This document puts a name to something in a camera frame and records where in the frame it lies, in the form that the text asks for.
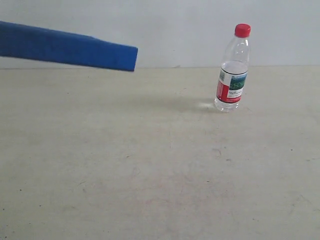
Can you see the clear plastic water bottle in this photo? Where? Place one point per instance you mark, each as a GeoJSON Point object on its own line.
{"type": "Point", "coordinates": [233, 70]}

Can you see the blue paper notebook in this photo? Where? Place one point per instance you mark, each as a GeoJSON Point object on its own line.
{"type": "Point", "coordinates": [47, 45]}

